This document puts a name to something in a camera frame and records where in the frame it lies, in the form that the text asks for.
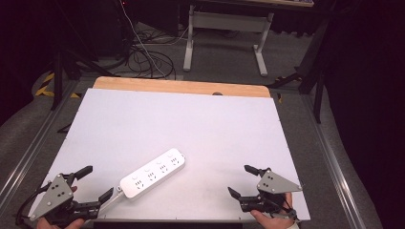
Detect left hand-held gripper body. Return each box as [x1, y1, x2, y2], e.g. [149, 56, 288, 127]
[28, 173, 100, 227]

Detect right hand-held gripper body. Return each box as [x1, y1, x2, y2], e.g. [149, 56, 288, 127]
[238, 169, 304, 221]

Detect white power strip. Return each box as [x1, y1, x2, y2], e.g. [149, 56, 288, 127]
[118, 147, 187, 199]

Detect person's left hand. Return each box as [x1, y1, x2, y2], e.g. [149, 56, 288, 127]
[35, 218, 86, 229]

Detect person's right hand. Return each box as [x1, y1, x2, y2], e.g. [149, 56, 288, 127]
[249, 192, 301, 229]

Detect white board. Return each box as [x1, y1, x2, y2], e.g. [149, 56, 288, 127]
[30, 88, 311, 222]

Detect yellow black hazard tape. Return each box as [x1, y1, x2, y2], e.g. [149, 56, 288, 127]
[33, 72, 82, 99]

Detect black metal stand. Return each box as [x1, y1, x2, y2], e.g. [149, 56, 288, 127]
[51, 44, 120, 112]
[268, 17, 330, 125]

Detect wooden table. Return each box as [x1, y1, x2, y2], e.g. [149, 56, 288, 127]
[92, 75, 271, 98]

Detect white power strip cable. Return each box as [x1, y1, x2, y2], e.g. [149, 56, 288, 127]
[97, 186, 126, 218]

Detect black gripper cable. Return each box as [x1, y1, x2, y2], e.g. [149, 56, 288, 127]
[270, 199, 301, 222]
[14, 181, 53, 226]

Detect aluminium rail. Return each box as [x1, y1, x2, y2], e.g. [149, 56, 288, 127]
[300, 94, 367, 229]
[0, 79, 80, 204]

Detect black floor cables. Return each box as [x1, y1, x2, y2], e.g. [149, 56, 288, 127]
[125, 22, 192, 80]

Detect thin white cable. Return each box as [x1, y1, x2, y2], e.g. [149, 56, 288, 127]
[118, 0, 168, 79]

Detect white metal desk frame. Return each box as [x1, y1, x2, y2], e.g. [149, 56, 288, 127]
[182, 4, 275, 78]

